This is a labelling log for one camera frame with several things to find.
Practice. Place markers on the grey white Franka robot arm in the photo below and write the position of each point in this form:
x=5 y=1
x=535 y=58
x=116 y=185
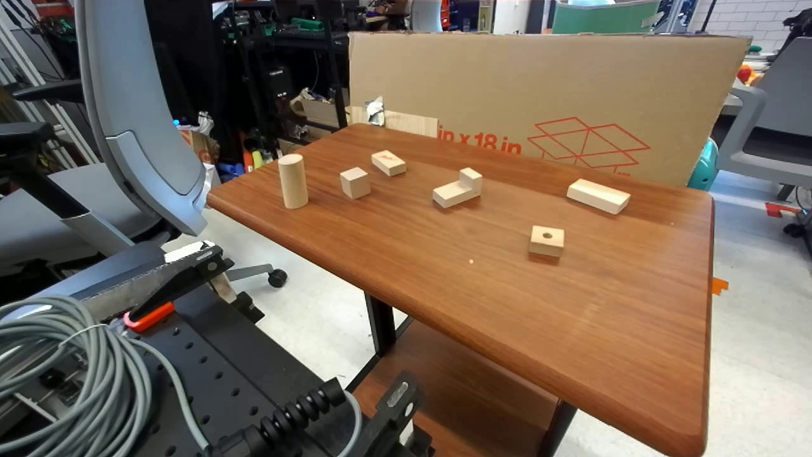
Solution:
x=142 y=127

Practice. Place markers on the L-shaped wooden block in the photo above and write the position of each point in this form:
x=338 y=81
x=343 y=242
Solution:
x=456 y=193

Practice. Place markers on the wooden cube block with notch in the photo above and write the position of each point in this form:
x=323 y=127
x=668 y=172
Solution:
x=356 y=183

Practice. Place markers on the small flat wooden block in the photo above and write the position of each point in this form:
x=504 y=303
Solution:
x=390 y=163

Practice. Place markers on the wooden cylinder block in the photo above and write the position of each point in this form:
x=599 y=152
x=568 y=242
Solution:
x=292 y=180

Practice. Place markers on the square wooden block with hole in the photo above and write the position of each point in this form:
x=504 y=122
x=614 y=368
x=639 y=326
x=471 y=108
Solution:
x=546 y=242

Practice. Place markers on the long rectangular wooden block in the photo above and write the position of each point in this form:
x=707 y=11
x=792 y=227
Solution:
x=598 y=195

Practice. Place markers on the black table leg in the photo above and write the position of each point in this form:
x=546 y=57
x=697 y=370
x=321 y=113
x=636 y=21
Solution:
x=381 y=321

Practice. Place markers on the wooden lower table shelf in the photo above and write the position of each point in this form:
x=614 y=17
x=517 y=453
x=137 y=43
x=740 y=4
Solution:
x=458 y=396

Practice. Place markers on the large cardboard box red print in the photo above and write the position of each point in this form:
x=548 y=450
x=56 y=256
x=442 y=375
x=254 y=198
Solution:
x=509 y=84

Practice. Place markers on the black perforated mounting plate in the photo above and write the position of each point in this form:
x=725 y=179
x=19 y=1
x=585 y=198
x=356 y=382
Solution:
x=211 y=370

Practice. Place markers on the green board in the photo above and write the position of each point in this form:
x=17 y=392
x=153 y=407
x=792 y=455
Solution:
x=604 y=15

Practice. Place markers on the teal exercise ball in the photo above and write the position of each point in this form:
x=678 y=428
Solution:
x=707 y=165

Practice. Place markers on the orange floor tape piece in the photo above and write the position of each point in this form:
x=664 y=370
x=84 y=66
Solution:
x=720 y=285

